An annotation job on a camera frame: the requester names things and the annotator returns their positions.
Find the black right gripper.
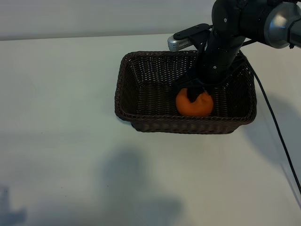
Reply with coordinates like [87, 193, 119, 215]
[173, 29, 243, 105]

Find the orange fruit with knobbly stem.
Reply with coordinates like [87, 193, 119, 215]
[175, 88, 214, 117]

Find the dark brown wicker basket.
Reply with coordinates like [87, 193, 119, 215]
[114, 50, 257, 135]

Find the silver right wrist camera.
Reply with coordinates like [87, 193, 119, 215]
[167, 23, 212, 52]

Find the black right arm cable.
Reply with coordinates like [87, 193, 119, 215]
[238, 50, 301, 201]

